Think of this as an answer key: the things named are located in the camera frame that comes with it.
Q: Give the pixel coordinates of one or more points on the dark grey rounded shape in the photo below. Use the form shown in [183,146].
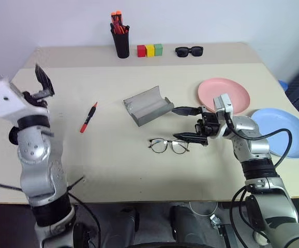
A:
[184,227]
[121,227]

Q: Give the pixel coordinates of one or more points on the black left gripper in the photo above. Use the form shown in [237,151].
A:
[31,98]

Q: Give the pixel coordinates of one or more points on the pink plate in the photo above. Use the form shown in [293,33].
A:
[216,86]

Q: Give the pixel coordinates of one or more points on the slanted red marker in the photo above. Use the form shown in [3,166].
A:
[118,29]

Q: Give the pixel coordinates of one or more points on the metal caster bracket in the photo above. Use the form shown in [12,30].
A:
[216,223]

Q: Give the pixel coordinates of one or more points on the blue plastic container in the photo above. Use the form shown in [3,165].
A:
[284,85]

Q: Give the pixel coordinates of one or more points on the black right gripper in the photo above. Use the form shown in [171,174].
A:
[209,124]

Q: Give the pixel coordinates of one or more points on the red and black marker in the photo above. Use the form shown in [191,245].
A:
[88,117]

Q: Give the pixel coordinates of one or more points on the red wooden block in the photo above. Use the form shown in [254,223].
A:
[141,51]

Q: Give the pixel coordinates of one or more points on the tall black pen cup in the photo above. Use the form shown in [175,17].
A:
[121,46]

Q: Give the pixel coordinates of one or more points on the green wooden block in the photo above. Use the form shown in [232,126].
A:
[158,50]

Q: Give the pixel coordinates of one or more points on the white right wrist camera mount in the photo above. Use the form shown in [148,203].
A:
[227,102]

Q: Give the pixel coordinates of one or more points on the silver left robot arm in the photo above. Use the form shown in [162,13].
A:
[35,155]

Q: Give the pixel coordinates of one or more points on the thin-framed clear eyeglasses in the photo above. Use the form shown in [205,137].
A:
[158,146]

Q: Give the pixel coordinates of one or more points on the black sunglasses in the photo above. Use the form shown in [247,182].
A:
[182,52]

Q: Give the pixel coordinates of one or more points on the yellow wooden block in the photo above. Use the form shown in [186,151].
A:
[150,51]

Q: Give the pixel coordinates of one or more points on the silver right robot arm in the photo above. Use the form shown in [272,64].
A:
[258,147]

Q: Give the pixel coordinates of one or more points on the grey glasses case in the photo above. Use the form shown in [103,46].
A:
[147,108]

